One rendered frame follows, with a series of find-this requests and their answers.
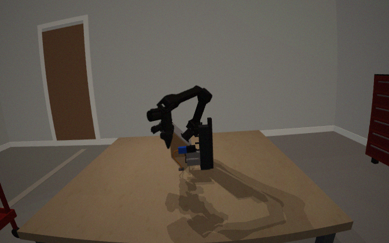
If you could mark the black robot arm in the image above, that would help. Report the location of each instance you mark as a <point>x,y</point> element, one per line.
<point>171,101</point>

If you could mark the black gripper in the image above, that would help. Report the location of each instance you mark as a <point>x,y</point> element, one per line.
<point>167,131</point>

